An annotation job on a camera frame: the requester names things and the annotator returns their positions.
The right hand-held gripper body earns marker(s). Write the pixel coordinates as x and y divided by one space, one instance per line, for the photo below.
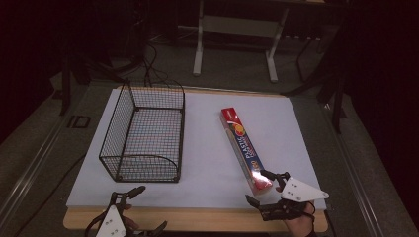
299 191

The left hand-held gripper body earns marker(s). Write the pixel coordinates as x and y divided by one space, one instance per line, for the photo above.
110 223

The red and blue plastic wrap box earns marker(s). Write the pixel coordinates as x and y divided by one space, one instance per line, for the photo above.
242 143

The person's left hand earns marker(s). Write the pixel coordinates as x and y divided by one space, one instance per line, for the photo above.
130 222

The person's right hand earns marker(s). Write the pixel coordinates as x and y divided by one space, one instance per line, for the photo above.
301 227

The white table mat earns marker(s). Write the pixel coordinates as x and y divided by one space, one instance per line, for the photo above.
210 158

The black metal stand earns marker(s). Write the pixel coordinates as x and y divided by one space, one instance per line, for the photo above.
67 82
329 82

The metal floor rail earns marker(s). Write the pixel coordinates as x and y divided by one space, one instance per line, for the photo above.
355 177
29 171

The white metal desk frame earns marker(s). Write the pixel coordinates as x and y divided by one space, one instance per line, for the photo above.
237 26

